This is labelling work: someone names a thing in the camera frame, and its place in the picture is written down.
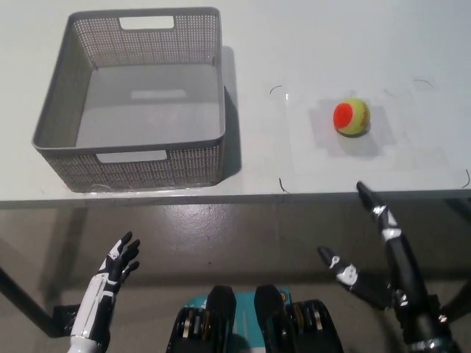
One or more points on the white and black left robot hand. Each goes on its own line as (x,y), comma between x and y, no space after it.
(96,294)

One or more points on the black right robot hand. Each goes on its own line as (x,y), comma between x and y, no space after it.
(401,264)

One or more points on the orange and yellow tennis ball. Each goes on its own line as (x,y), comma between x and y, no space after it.
(351,117)

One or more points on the clear plastic sheet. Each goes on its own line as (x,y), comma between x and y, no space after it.
(404,162)

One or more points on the grey perforated plastic basket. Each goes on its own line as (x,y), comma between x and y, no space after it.
(147,110)

